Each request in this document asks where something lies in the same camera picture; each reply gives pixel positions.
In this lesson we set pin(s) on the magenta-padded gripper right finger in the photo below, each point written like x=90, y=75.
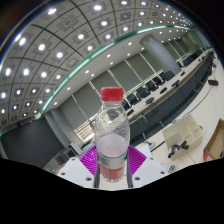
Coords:
x=146, y=170

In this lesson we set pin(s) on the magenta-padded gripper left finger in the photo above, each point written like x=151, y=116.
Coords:
x=75, y=168

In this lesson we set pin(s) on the clear red-capped water bottle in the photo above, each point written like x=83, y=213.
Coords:
x=111, y=146

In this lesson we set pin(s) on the grey box monitor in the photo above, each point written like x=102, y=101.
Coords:
x=71, y=151

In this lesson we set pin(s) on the small white remote control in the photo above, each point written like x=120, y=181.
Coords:
x=171, y=168

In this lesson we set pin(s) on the black handheld tool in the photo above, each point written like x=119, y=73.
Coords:
x=176, y=149

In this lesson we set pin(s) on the long curved conference desk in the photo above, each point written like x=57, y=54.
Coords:
x=166, y=103

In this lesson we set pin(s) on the black office chairs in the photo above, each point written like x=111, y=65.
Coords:
x=143, y=91

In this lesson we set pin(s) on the recessed ceiling lights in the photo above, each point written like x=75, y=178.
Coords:
x=41, y=46

